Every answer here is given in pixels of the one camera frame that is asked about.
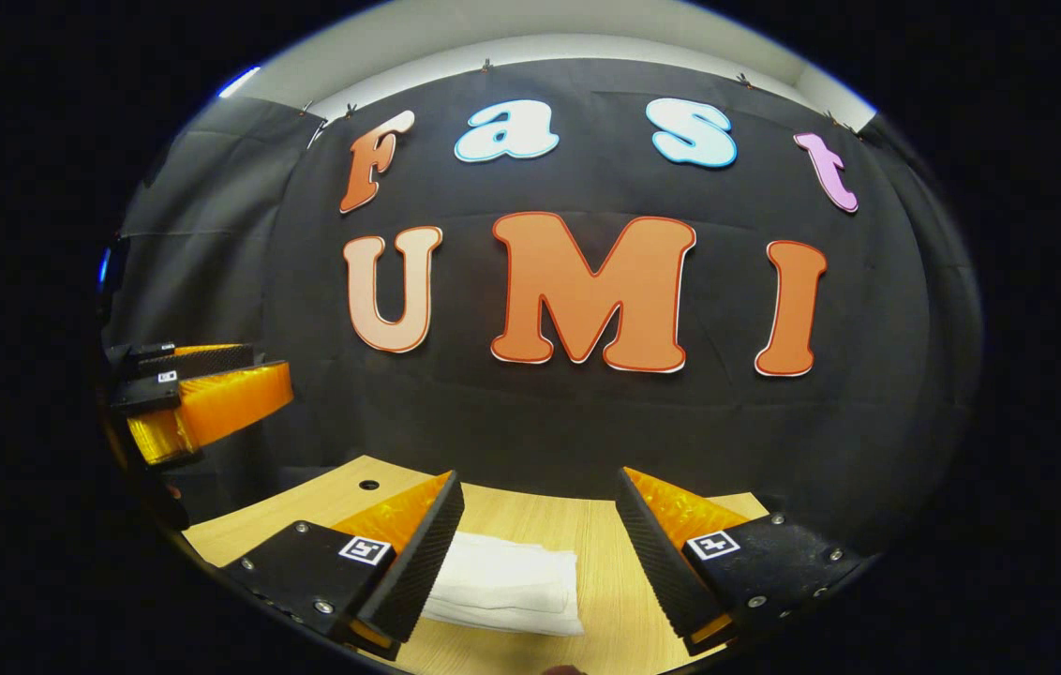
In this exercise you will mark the white jeans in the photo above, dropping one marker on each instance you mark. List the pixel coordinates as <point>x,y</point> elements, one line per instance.
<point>512,581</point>

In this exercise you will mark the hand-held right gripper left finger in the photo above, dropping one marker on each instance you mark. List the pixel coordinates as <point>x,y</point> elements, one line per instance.
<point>418,572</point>

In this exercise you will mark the ceiling light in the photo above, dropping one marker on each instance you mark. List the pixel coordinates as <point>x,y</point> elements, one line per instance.
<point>240,81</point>

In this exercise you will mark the black backdrop cloth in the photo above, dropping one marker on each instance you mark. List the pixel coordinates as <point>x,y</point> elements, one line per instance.
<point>587,422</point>

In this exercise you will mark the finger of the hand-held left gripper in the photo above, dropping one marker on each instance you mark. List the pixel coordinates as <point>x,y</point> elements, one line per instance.
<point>221,403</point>
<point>202,358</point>

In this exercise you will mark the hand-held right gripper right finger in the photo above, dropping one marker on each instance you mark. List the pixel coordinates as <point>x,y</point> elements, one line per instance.
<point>662,572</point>

